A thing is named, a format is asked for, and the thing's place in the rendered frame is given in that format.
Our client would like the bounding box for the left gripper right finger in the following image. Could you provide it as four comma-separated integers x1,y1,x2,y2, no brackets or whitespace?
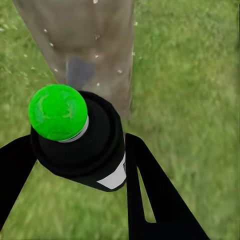
124,133,210,240

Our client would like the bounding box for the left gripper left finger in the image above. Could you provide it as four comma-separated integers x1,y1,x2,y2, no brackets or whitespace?
0,135,37,229

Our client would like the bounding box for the pesticide atomizer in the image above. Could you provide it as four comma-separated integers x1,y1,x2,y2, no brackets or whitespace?
28,58,127,192

